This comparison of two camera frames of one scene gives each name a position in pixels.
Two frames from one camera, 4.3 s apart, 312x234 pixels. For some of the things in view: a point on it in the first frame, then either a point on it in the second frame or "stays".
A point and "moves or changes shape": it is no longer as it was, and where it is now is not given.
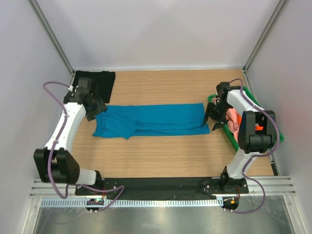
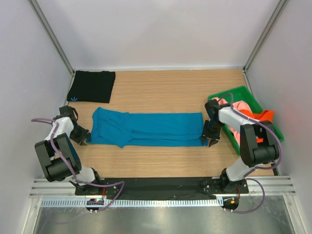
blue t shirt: [126, 121] moves or changes shape
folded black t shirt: [104, 81] stays
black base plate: [165, 186] stays
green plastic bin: [279, 136] stays
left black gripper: [101, 107] to [85, 134]
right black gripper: [221, 120] to [206, 134]
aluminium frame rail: [265, 185] stays
